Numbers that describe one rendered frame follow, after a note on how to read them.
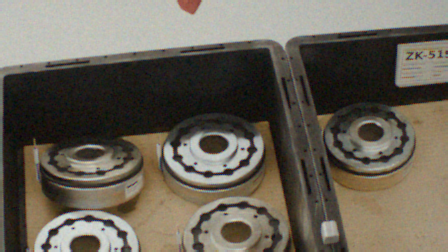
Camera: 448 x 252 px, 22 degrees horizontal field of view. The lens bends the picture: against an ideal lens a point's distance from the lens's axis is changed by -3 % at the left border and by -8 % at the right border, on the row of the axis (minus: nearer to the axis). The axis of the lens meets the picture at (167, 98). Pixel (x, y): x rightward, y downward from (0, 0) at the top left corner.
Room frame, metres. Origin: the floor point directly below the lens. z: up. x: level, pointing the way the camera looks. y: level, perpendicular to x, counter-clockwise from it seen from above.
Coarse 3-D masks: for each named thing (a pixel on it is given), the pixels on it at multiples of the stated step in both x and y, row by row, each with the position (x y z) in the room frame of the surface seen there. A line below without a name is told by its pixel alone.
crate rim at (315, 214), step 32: (32, 64) 0.94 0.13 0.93; (64, 64) 0.94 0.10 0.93; (96, 64) 0.93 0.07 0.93; (128, 64) 0.93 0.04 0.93; (0, 96) 0.89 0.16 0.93; (288, 96) 0.87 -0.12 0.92; (0, 128) 0.85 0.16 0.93; (288, 128) 0.82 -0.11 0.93; (0, 160) 0.80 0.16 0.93; (0, 192) 0.76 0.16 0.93; (0, 224) 0.72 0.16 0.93; (320, 224) 0.69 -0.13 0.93
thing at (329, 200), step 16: (352, 32) 0.95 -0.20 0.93; (368, 32) 0.95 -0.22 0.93; (384, 32) 0.95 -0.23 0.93; (400, 32) 0.95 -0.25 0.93; (416, 32) 0.95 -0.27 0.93; (432, 32) 0.95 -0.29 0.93; (288, 48) 0.93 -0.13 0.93; (288, 64) 0.91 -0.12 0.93; (304, 80) 0.88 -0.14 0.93; (304, 96) 0.87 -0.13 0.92; (304, 112) 0.84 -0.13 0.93; (320, 144) 0.79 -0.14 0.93; (320, 160) 0.78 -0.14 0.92; (320, 176) 0.75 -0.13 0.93; (320, 192) 0.73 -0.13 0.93; (336, 208) 0.71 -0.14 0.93; (336, 224) 0.69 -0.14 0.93
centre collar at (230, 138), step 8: (208, 128) 0.89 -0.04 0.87; (216, 128) 0.89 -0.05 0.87; (200, 136) 0.88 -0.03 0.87; (208, 136) 0.88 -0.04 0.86; (216, 136) 0.88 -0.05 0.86; (224, 136) 0.88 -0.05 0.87; (232, 136) 0.88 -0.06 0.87; (192, 144) 0.87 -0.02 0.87; (232, 144) 0.87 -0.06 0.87; (192, 152) 0.86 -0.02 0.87; (200, 152) 0.86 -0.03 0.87; (224, 152) 0.86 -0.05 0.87; (232, 152) 0.86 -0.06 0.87; (200, 160) 0.85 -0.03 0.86; (208, 160) 0.85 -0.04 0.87; (216, 160) 0.85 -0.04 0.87; (224, 160) 0.85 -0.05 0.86
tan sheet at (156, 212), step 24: (48, 144) 0.92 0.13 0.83; (144, 144) 0.91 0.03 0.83; (264, 144) 0.90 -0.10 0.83; (144, 168) 0.88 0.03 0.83; (144, 192) 0.85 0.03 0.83; (168, 192) 0.84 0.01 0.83; (264, 192) 0.83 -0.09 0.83; (48, 216) 0.82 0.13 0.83; (120, 216) 0.81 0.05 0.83; (144, 216) 0.81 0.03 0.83; (168, 216) 0.81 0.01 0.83; (144, 240) 0.78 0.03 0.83; (168, 240) 0.78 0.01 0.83
